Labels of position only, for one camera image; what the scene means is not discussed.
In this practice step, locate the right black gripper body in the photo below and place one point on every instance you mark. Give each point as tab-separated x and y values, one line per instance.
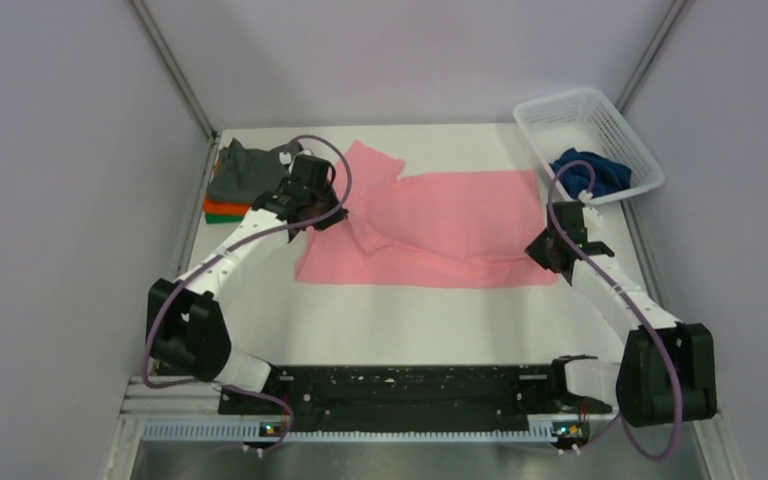
540	248

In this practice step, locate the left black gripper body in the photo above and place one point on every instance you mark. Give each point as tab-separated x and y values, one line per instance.
326	201

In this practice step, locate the pink t shirt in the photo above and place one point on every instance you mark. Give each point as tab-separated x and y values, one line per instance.
456	230

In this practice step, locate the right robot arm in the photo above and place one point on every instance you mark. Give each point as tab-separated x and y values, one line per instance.
667	368

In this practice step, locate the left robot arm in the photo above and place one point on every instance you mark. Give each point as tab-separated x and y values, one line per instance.
186	326

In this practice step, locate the folded grey t shirt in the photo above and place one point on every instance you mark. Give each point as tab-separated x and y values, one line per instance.
242	174

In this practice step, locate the crumpled blue t shirt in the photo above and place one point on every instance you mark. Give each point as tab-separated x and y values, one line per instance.
606	176

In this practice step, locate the folded orange t shirt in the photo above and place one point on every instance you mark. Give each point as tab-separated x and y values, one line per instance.
224	208

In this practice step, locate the white plastic basket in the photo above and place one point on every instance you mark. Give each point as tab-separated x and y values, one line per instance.
586	120

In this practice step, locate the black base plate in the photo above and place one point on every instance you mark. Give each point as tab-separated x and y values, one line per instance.
413	399

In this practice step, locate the left aluminium frame post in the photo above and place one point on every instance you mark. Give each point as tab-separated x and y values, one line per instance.
171	66

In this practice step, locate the aluminium frame post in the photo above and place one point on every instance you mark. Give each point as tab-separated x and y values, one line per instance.
662	34
171	66

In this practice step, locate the right aluminium frame post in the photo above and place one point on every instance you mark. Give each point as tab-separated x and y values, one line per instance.
662	34

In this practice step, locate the white slotted cable duct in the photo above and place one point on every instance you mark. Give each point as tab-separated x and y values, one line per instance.
253	431

